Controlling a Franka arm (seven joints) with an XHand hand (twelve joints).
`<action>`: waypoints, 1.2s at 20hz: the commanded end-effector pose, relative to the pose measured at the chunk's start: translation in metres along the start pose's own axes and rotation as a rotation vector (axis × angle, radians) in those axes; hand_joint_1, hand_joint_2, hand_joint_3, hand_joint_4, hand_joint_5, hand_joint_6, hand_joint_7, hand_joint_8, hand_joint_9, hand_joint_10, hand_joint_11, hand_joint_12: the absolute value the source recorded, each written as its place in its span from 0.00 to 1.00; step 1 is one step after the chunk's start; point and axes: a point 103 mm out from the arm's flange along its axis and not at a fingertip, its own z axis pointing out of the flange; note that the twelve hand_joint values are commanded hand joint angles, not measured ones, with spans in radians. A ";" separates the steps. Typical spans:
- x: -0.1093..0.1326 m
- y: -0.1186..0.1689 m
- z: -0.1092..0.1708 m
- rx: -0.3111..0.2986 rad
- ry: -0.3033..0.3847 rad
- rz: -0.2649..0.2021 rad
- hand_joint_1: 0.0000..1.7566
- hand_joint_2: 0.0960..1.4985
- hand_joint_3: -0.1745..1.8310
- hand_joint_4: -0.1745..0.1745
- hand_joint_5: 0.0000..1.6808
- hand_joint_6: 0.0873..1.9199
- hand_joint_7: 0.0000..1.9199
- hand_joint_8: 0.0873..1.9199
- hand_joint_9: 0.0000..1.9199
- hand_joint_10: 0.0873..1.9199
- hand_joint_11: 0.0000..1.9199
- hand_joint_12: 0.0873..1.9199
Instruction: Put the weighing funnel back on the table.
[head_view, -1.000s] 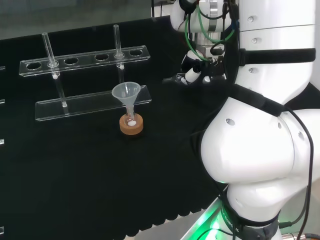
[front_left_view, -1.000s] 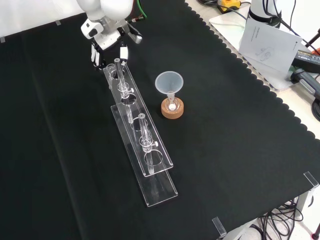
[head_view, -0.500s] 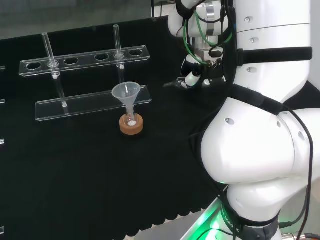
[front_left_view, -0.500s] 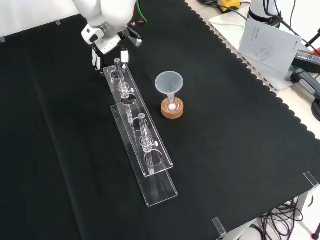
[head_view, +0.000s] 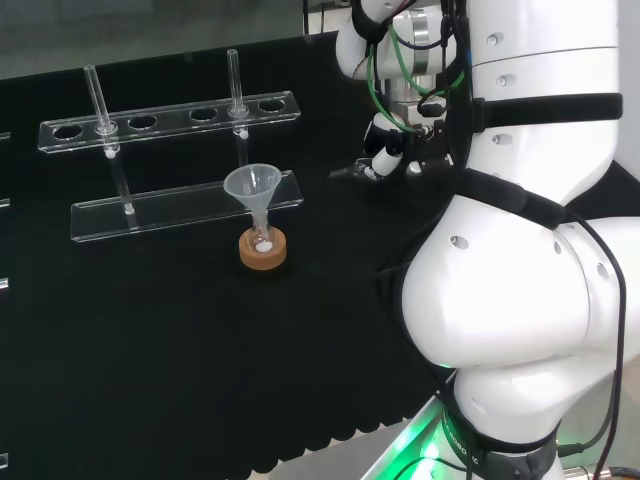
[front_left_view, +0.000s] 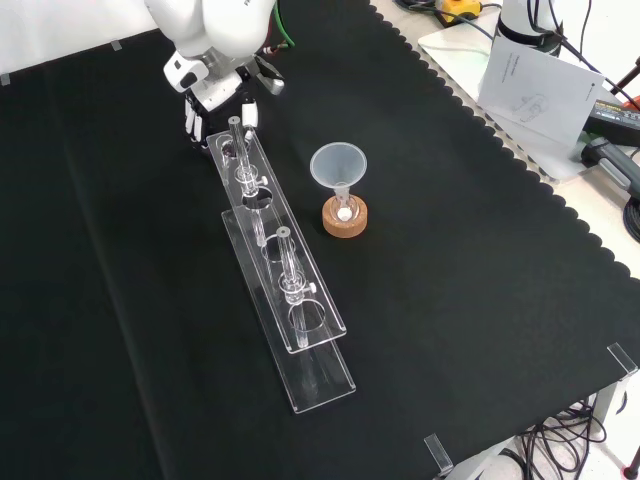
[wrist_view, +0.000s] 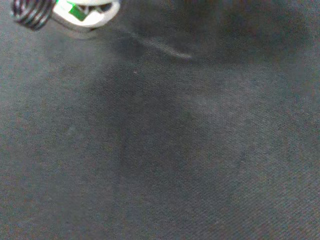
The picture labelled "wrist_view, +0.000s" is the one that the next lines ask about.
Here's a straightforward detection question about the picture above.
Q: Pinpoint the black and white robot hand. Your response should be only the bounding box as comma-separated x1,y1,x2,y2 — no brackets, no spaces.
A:
11,0,121,33

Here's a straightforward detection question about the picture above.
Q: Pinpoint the black table cloth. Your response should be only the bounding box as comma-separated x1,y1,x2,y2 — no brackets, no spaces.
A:
0,0,320,240

